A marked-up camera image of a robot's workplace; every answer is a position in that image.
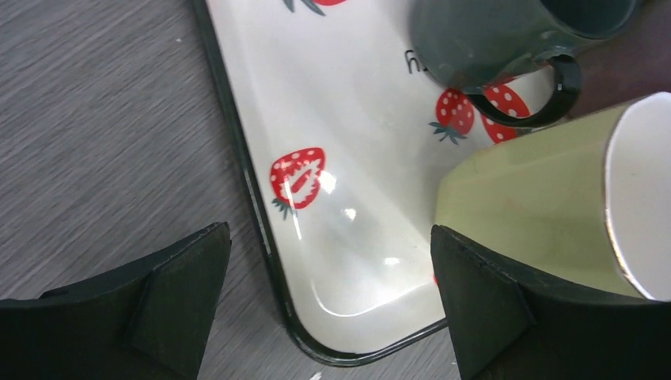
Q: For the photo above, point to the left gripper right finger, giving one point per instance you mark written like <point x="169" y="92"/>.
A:
<point x="508" y="320"/>

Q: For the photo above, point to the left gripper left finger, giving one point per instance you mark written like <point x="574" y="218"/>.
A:
<point x="147" y="319"/>

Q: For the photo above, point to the yellow-green handled mug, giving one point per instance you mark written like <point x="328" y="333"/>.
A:
<point x="587" y="200"/>

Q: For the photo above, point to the white strawberry serving tray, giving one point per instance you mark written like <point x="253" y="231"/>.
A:
<point x="343" y="139"/>

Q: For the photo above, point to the dark green mug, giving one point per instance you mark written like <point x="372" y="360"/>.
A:
<point x="474" y="45"/>

